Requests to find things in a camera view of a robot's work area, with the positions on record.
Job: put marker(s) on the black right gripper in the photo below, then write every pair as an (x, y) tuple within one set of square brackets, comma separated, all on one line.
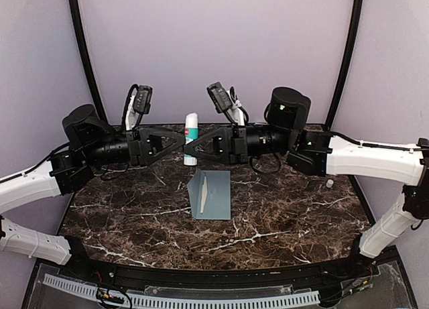
[(236, 147)]

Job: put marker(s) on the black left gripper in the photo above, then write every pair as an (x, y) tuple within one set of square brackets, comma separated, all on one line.
[(141, 145)]

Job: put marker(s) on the white green glue stick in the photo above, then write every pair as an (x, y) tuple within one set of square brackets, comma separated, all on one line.
[(191, 133)]

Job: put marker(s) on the teal envelope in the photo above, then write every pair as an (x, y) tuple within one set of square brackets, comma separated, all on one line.
[(218, 202)]

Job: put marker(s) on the white glue stick cap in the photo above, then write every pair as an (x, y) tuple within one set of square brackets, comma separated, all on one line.
[(330, 183)]

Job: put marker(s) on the beige lined letter paper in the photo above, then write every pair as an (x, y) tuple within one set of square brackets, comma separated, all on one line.
[(203, 194)]

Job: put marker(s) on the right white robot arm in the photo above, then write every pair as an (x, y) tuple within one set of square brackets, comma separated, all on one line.
[(321, 153)]

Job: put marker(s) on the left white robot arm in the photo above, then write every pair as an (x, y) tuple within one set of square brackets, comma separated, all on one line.
[(64, 171)]

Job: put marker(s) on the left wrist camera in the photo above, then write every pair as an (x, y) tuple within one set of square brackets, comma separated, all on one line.
[(137, 105)]

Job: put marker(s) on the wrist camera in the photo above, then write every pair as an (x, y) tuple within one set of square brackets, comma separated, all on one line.
[(226, 102), (137, 105)]

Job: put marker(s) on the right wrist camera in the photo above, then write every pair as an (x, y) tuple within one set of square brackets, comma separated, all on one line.
[(226, 102)]

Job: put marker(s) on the left black frame post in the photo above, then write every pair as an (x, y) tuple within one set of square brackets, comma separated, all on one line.
[(85, 58)]

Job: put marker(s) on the black frame post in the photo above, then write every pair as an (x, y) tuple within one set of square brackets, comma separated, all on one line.
[(345, 62), (85, 58)]

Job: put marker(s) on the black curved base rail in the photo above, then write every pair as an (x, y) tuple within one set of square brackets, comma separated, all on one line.
[(328, 274)]

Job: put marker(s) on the white slotted cable duct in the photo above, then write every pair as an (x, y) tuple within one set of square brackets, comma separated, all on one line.
[(161, 297)]

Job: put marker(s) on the right black frame post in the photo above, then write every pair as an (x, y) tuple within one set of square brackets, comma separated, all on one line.
[(345, 62)]

